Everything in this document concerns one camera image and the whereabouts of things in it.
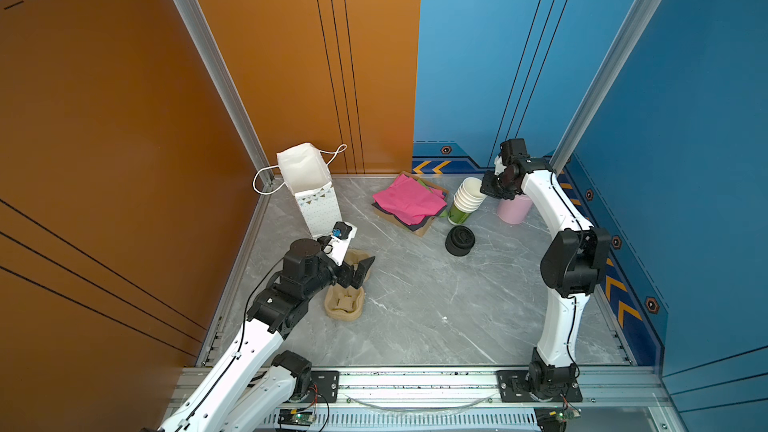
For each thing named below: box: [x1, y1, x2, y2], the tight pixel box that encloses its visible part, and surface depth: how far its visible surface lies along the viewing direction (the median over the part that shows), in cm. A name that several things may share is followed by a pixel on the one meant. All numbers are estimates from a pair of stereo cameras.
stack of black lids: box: [444, 225, 476, 257], surface depth 96 cm
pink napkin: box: [372, 174, 448, 225], surface depth 108 cm
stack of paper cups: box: [447, 177, 487, 225], surface depth 96 cm
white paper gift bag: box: [252, 142, 347, 237], surface depth 93 cm
